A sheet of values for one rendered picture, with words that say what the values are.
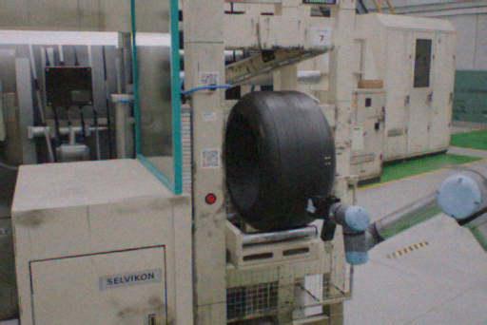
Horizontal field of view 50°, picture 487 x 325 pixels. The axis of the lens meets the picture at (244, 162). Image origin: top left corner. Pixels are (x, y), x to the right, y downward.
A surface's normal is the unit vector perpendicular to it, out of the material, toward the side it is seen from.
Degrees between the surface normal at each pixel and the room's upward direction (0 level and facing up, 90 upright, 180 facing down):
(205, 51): 90
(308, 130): 59
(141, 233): 90
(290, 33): 90
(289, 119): 48
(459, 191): 84
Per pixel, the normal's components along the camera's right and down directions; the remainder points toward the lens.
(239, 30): 0.36, 0.18
